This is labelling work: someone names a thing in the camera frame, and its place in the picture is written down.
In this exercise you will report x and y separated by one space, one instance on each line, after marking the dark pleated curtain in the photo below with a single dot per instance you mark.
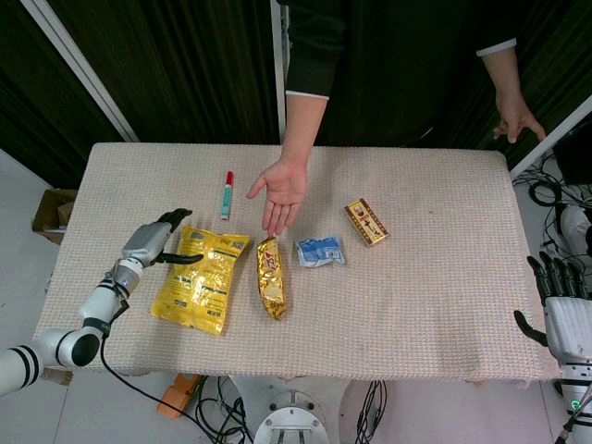
185 69
555 46

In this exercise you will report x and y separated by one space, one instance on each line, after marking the blue white crumpled packet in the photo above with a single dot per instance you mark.
320 252

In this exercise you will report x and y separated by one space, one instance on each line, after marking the white upright frame post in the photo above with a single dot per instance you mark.
279 69

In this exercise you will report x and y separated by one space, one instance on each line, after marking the beige woven table cloth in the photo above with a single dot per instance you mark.
416 300

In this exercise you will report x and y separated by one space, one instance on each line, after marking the black box device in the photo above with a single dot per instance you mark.
575 155

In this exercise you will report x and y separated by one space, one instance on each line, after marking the person's right hand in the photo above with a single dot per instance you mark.
284 189

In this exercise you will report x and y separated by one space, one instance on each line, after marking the person's right forearm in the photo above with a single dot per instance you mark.
303 127

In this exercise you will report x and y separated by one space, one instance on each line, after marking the large yellow snack bag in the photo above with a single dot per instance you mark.
208 289

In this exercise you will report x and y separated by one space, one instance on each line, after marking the red gold small box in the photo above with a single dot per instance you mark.
366 222

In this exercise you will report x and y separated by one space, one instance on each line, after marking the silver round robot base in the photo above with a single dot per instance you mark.
291 425

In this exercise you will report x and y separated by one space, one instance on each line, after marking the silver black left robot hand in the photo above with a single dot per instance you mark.
143 242

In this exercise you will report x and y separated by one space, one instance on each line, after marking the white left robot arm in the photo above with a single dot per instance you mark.
94 303

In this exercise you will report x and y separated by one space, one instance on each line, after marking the person's left forearm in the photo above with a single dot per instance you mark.
504 71

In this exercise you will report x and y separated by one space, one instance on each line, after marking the gold foil snack packet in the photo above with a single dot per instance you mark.
271 277

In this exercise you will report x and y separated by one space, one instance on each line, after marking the brown cardboard box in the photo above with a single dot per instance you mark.
51 213

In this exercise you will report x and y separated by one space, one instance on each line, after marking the person's black clothed torso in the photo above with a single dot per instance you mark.
398 69

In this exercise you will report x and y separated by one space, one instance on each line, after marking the white slanted frame post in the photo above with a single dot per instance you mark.
550 136
78 65

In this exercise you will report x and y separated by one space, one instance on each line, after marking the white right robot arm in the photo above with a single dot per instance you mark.
578 393

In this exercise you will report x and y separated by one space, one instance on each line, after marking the orange plastic block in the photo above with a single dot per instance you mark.
178 395

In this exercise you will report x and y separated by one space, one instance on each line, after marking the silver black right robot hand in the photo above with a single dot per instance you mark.
566 324

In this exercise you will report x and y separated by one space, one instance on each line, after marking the red green marker pen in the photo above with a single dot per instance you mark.
227 196

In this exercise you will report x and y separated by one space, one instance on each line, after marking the person's left hand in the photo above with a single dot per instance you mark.
513 113

